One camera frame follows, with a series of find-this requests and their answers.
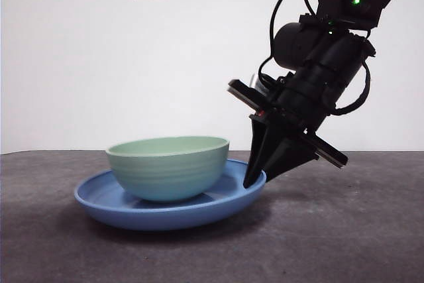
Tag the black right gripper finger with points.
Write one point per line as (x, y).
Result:
(260, 150)
(291, 157)

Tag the green ribbed bowl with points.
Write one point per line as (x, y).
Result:
(165, 177)

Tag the blue round plate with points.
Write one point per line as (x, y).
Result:
(165, 220)

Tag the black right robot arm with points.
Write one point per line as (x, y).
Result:
(331, 51)

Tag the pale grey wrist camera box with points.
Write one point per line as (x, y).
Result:
(255, 81)

